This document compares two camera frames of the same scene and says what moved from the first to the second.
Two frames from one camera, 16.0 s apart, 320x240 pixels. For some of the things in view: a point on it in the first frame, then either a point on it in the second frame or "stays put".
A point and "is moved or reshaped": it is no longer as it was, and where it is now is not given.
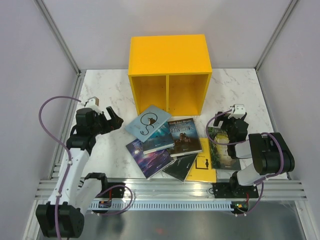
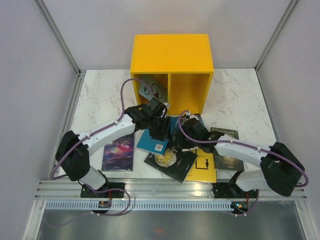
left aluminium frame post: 80,73 stays put
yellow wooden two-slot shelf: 171,73 stays put
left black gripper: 111,125 to 163,133
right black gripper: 221,118 to 183,144
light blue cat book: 146,124 is moved or reshaped
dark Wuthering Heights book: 185,137 is moved or reshaped
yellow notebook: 201,169 stays put
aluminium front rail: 156,189 stays put
